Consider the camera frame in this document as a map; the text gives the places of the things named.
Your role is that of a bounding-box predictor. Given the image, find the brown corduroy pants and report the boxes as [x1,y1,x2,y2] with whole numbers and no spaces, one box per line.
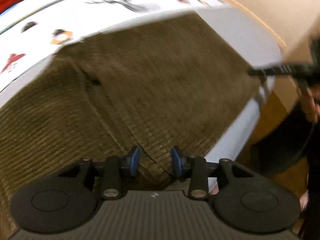
[1,13,260,239]

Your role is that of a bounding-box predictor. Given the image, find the person right hand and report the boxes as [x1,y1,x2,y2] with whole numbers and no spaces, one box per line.
[297,85,319,124]

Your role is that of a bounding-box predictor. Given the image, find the deer print bed sheet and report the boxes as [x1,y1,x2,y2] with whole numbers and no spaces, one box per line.
[0,0,283,193]

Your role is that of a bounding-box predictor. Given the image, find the wooden bed frame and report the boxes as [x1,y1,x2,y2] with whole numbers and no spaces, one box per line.
[192,0,320,205]

